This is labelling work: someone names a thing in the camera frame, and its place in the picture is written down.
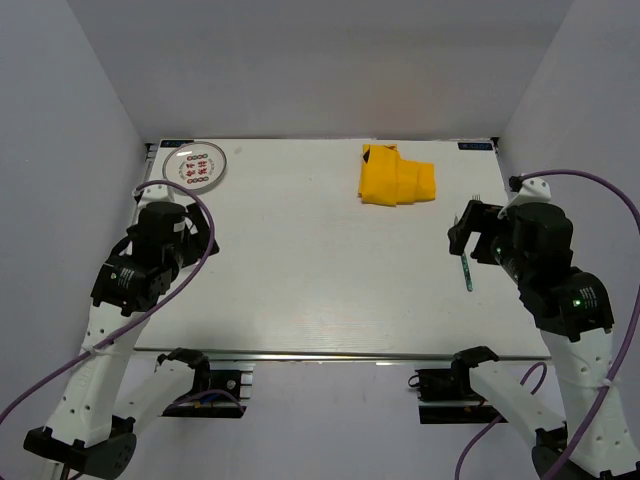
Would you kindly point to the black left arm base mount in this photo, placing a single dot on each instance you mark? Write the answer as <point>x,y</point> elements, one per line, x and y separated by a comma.
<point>224,393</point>

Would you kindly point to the white plate with red characters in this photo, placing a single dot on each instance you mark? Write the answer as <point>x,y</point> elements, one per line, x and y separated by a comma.
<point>197,166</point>

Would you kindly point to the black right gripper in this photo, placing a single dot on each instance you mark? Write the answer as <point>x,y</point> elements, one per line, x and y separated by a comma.
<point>482,218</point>

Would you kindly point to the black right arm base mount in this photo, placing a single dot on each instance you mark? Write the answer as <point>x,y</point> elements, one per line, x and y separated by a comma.
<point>441,402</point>

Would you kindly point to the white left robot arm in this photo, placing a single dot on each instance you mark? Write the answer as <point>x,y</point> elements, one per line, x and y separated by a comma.
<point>91,431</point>

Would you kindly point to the yellow Pikachu cloth placemat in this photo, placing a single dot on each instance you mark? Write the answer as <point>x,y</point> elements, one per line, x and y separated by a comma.
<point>389,180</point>

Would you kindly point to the metal fork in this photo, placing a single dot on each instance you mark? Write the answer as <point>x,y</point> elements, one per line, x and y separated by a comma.
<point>460,215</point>

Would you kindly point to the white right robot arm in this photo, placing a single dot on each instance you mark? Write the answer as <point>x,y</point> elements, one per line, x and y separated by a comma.
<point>530,239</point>

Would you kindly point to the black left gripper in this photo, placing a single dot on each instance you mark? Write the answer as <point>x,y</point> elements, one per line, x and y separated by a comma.
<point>198,241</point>

